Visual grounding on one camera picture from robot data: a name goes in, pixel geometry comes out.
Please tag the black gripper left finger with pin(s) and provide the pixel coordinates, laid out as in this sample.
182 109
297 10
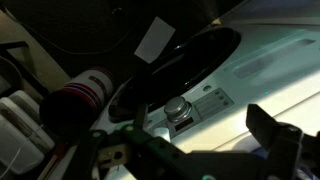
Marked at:
156 160

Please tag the red wooden sticks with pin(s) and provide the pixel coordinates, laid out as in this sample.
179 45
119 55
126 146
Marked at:
51 163

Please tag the white paper label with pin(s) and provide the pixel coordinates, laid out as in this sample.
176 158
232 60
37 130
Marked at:
155 40

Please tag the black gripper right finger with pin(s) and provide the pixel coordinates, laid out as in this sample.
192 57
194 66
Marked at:
286 150

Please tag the white washing machine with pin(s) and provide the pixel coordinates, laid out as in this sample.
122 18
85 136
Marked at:
266 76

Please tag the black glossy washer lid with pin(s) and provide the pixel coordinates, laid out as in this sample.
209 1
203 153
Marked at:
190 66

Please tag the white plastic blocks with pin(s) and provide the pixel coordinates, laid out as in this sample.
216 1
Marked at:
20 133

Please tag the can with red blue stripes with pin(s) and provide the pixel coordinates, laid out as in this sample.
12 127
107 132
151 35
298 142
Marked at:
80 96

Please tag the round washer control knob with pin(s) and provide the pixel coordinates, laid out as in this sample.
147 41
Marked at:
176 108

